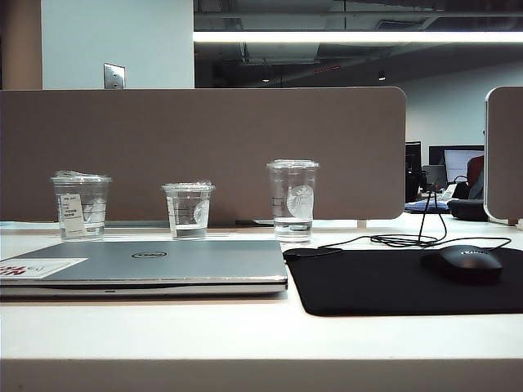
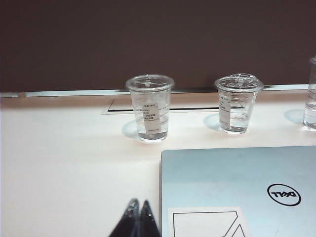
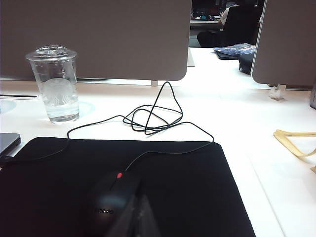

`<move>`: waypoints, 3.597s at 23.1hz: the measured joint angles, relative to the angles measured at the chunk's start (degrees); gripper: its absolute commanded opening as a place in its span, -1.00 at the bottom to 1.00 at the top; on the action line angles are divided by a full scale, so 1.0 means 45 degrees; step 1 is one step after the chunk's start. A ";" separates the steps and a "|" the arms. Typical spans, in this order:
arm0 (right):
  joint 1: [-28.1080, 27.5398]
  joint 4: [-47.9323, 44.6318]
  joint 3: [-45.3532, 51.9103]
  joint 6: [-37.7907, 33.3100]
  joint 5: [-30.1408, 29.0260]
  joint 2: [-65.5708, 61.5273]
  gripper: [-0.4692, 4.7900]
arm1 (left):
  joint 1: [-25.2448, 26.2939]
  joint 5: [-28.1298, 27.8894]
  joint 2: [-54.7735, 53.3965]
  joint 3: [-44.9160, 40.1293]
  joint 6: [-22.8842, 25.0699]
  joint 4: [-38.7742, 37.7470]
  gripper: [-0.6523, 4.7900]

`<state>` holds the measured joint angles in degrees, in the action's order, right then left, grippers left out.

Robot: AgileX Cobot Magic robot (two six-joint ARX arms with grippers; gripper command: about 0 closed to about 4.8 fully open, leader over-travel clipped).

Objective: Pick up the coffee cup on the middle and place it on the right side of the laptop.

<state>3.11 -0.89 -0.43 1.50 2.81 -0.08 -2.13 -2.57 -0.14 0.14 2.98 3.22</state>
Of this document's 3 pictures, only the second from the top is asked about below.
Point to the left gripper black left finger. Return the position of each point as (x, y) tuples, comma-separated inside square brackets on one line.
[(127, 222)]

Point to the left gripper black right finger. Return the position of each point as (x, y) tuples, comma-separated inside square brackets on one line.
[(149, 222)]

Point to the white sticker on laptop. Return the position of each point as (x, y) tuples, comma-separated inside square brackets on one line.
[(197, 223)]

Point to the silver Dell laptop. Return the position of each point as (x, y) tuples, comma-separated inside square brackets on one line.
[(222, 177)]

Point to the clear lidded cup, large label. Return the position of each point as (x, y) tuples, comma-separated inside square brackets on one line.
[(158, 133)]

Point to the tall clear lidded cup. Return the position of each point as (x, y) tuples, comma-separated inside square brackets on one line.
[(311, 98)]

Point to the wide brown desk partition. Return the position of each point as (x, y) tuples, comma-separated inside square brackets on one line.
[(148, 37)]

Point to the aluminium partition base rail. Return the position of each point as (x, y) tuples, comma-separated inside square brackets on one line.
[(74, 93)]

